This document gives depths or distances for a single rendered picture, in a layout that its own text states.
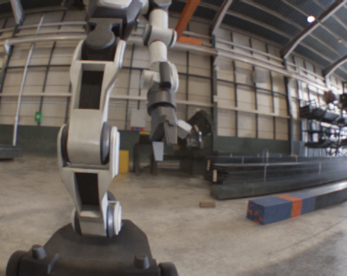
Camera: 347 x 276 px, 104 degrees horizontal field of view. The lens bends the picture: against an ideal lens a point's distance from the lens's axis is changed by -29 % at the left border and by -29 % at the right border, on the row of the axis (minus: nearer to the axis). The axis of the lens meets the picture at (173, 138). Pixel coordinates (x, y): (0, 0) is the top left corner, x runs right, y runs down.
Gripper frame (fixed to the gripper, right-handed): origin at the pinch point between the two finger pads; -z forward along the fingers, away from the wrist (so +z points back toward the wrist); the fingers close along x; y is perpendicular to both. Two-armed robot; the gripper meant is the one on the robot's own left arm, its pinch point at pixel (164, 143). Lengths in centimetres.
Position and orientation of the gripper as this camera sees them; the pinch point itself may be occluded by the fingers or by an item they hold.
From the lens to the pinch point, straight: 51.8
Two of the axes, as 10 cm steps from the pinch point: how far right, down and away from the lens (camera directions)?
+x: 3.7, -4.6, -8.1
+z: -0.9, -8.8, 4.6
